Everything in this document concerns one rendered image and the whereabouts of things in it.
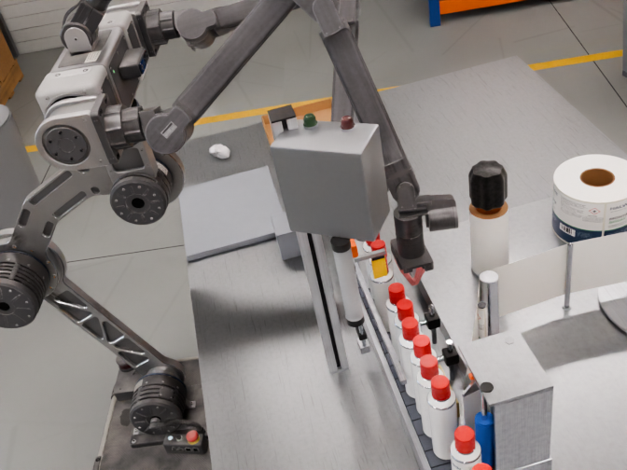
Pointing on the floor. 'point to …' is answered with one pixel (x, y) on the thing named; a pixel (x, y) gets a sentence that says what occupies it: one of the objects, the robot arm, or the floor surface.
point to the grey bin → (13, 171)
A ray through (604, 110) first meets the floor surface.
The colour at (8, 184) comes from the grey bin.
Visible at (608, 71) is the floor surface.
